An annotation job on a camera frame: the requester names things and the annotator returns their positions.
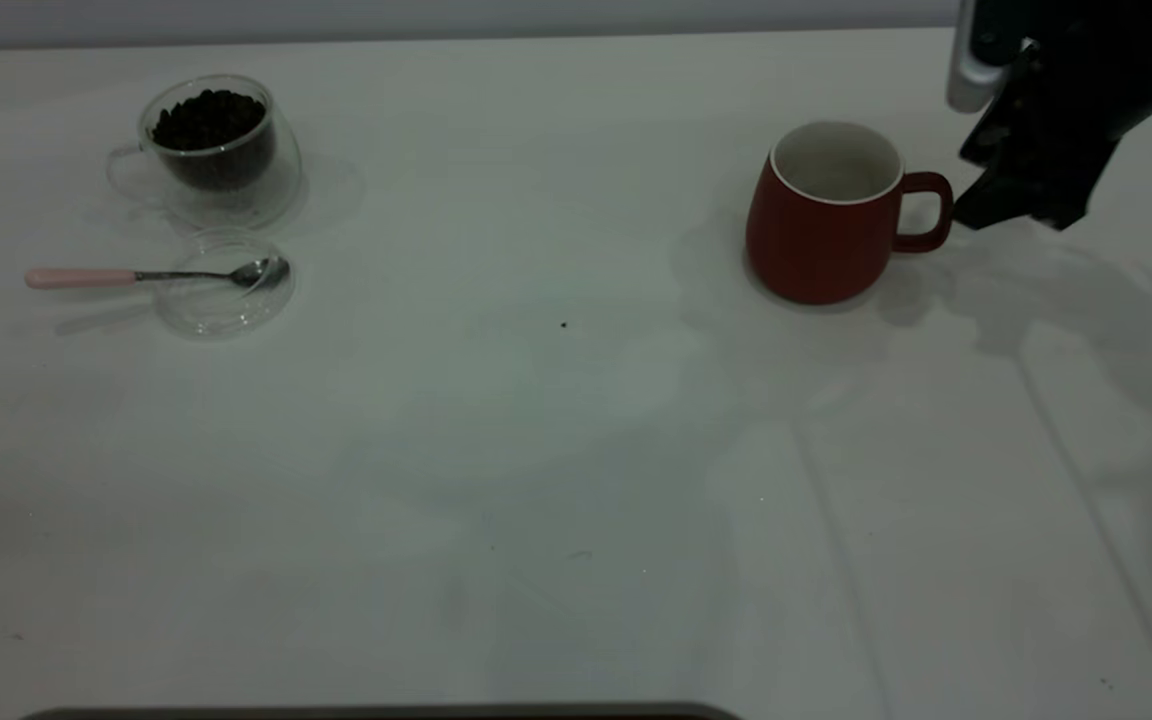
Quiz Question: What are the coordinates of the red ceramic mug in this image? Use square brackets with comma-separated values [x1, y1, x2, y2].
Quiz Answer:
[744, 121, 955, 307]

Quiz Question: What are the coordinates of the dark coffee beans pile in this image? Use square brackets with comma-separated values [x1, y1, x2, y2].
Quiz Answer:
[152, 89, 277, 193]

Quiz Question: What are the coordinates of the pink handled metal spoon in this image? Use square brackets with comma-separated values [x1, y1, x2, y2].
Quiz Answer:
[25, 257, 291, 292]

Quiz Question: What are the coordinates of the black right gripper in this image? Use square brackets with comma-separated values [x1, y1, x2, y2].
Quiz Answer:
[953, 0, 1152, 232]

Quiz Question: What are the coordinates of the small clear glass dish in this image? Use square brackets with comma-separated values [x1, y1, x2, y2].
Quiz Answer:
[153, 228, 295, 341]

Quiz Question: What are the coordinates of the clear glass cup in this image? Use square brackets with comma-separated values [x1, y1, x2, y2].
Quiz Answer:
[106, 74, 304, 231]

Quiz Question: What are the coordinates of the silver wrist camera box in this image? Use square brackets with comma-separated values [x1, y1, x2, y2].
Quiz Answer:
[946, 0, 1013, 114]

